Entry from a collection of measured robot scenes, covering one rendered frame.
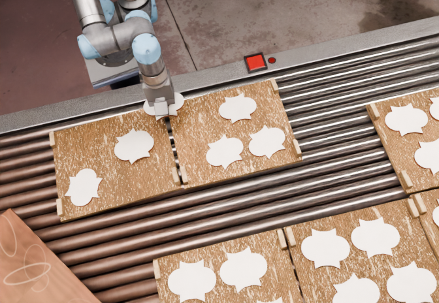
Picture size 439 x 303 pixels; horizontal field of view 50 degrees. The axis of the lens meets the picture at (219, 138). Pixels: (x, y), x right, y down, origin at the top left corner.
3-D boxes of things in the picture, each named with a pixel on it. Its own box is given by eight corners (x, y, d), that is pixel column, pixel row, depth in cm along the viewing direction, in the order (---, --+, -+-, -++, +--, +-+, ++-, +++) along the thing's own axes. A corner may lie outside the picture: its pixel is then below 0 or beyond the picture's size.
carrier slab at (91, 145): (52, 135, 173) (50, 132, 171) (161, 106, 175) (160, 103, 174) (62, 223, 156) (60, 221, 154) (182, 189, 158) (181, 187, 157)
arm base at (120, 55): (93, 41, 197) (85, 25, 188) (128, 29, 198) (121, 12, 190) (102, 68, 190) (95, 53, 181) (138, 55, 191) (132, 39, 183)
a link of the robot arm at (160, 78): (165, 76, 138) (138, 79, 138) (168, 85, 142) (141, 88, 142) (164, 55, 141) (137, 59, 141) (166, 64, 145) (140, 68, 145)
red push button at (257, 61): (245, 59, 184) (245, 57, 182) (260, 56, 184) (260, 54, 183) (249, 72, 181) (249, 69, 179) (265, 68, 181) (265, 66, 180)
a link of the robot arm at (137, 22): (109, 15, 138) (116, 42, 133) (146, 4, 139) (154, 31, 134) (117, 33, 145) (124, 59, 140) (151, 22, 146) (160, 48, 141)
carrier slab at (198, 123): (166, 106, 175) (166, 104, 174) (273, 81, 177) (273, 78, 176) (185, 191, 158) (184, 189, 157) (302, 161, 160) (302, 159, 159)
